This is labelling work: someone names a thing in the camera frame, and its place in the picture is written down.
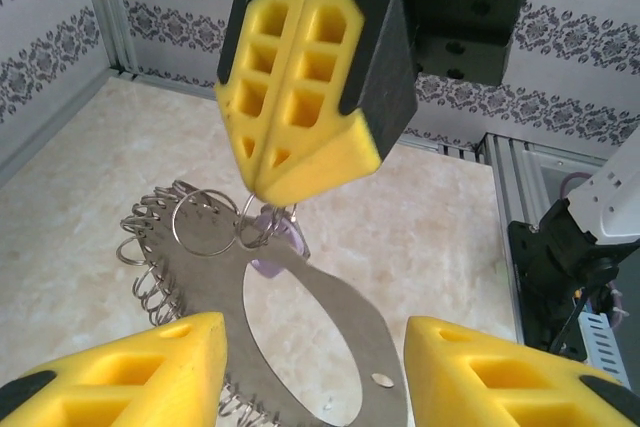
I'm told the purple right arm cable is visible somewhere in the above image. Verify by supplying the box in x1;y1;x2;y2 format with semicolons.
555;171;591;201

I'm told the steel split key ring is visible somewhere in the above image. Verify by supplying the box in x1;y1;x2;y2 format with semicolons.
269;201;301;243
238;192;281;249

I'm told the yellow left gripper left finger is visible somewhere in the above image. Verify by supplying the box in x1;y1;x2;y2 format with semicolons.
0;311;229;427

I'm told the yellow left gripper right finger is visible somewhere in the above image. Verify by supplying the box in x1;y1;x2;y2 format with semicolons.
404;316;640;427

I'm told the aluminium frame post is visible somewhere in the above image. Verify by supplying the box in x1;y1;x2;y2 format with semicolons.
82;0;139;76

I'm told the grey slotted cable duct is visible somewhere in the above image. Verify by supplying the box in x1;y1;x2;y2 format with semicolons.
574;311;634;386

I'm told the large steel split ring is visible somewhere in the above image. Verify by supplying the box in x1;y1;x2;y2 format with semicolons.
172;188;242;257

